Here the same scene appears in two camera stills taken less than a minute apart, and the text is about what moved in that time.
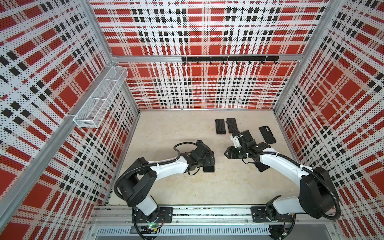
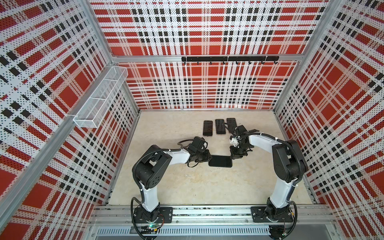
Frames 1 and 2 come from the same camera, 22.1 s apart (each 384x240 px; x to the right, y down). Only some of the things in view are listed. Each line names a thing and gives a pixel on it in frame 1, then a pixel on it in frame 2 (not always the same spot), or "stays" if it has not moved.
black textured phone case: [261, 166] → [220, 161]
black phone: [208, 169] → [208, 128]
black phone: [220, 129] stays
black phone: [233, 121] stays
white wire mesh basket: [101, 99] stays
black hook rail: [237, 59] stays
